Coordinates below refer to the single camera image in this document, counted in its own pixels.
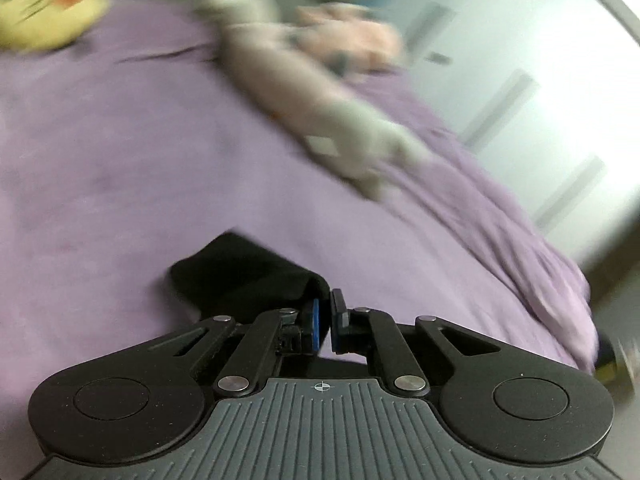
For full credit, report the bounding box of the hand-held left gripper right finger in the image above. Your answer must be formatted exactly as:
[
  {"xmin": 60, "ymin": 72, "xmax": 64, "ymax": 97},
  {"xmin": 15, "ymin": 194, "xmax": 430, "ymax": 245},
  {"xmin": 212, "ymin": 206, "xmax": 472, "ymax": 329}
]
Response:
[{"xmin": 330, "ymin": 289, "xmax": 502, "ymax": 397}]

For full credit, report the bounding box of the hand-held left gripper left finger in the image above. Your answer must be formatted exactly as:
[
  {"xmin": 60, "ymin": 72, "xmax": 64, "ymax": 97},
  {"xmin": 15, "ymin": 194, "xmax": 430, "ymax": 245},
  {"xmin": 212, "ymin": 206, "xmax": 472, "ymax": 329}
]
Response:
[{"xmin": 147, "ymin": 298, "xmax": 324, "ymax": 397}]

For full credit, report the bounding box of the small black garment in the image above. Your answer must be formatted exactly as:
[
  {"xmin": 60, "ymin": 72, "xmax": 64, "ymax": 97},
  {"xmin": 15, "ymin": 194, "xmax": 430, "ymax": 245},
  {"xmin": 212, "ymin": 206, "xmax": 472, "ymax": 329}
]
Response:
[{"xmin": 169, "ymin": 231, "xmax": 331, "ymax": 322}]

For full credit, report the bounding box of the purple blanket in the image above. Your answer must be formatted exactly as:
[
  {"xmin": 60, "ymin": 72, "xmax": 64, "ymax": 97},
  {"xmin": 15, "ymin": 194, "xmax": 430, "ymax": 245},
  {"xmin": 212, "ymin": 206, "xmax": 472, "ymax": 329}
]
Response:
[{"xmin": 0, "ymin": 0, "xmax": 601, "ymax": 461}]

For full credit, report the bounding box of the white plush toy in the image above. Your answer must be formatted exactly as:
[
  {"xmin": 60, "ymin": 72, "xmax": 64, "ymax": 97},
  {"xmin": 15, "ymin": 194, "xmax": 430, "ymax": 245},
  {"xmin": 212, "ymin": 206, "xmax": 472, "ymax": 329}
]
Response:
[{"xmin": 195, "ymin": 0, "xmax": 432, "ymax": 202}]

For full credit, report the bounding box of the pink plush toy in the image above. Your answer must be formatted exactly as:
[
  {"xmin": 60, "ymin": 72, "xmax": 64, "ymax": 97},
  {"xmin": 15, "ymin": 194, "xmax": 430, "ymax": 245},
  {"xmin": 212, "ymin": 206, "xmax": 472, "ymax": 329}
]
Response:
[{"xmin": 295, "ymin": 2, "xmax": 407, "ymax": 77}]

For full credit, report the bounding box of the white wardrobe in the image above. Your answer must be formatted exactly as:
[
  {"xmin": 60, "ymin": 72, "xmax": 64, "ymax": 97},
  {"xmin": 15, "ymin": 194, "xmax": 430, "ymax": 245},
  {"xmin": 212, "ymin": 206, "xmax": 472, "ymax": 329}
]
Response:
[{"xmin": 375, "ymin": 0, "xmax": 640, "ymax": 271}]

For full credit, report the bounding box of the yellow plush pillow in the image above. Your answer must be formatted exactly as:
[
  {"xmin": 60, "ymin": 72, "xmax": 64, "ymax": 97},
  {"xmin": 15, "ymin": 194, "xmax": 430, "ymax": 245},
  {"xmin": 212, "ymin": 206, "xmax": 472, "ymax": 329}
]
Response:
[{"xmin": 0, "ymin": 0, "xmax": 111, "ymax": 53}]

